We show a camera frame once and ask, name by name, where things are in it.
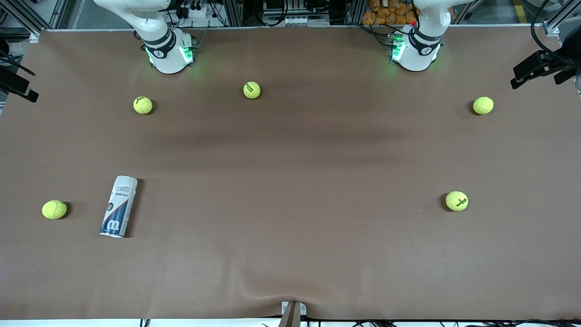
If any white blue tennis ball can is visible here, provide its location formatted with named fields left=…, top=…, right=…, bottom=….
left=99, top=175, right=138, bottom=238

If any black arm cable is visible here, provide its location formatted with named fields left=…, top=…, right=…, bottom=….
left=529, top=0, right=566, bottom=65
left=0, top=48, right=36, bottom=76

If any white power strip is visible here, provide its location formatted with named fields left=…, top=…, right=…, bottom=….
left=179, top=4, right=214, bottom=19

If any white electronics box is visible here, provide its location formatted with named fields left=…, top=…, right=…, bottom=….
left=263, top=14, right=330, bottom=26

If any brown table mat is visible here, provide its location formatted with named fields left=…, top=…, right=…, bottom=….
left=0, top=25, right=581, bottom=321

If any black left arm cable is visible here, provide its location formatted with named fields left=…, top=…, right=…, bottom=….
left=529, top=0, right=566, bottom=65

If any orange lumpy objects pile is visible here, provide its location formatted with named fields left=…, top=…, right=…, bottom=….
left=362, top=0, right=417, bottom=25

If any grey pole with metal bracket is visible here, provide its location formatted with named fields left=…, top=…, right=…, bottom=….
left=278, top=301, right=307, bottom=327

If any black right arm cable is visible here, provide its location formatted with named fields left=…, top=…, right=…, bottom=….
left=0, top=48, right=36, bottom=76

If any aluminium frame post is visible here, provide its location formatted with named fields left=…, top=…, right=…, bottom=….
left=225, top=0, right=243, bottom=27
left=344, top=0, right=366, bottom=25

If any aluminium frame beam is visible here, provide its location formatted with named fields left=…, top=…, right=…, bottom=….
left=0, top=0, right=69, bottom=42
left=542, top=0, right=581, bottom=37

